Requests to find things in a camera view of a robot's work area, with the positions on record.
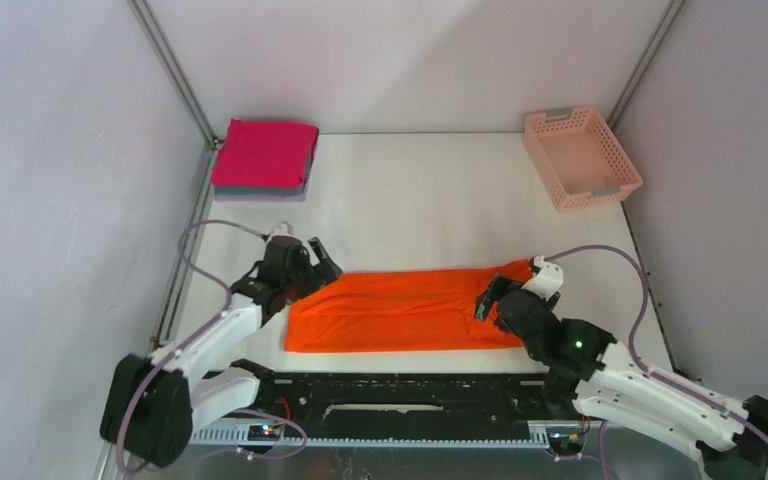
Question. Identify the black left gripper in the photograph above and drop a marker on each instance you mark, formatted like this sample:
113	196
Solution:
324	271

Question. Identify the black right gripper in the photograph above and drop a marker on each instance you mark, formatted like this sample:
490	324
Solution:
498	284

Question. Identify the orange t shirt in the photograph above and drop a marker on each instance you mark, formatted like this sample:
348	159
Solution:
412	311

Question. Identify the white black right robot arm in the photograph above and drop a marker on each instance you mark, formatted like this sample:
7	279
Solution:
594	374

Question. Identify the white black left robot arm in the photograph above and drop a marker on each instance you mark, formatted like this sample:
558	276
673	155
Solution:
185	378

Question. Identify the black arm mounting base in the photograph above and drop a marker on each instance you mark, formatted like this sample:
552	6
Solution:
467	409

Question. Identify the folded magenta t shirt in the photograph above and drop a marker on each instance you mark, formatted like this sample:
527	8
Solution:
276	139

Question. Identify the pink plastic basket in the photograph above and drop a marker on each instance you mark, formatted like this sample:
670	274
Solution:
578	158

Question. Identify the right controller board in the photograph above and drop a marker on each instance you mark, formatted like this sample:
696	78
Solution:
566	444

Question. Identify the left controller board with leds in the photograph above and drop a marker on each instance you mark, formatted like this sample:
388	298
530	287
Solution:
264	433

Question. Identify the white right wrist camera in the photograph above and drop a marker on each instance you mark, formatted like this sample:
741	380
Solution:
546	280

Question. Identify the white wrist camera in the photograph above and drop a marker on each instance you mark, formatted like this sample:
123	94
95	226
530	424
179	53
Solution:
546	280
281	229

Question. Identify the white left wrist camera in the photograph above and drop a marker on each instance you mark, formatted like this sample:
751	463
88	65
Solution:
281	229

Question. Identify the aluminium frame rail front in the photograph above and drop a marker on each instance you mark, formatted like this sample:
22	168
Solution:
263	412

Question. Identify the left aluminium corner post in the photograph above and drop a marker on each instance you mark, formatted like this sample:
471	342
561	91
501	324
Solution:
158	40

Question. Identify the aluminium corner post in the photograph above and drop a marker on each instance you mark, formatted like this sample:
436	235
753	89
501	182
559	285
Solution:
664	27
158	40

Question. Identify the right aluminium corner post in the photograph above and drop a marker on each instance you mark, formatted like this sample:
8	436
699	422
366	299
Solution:
664	27

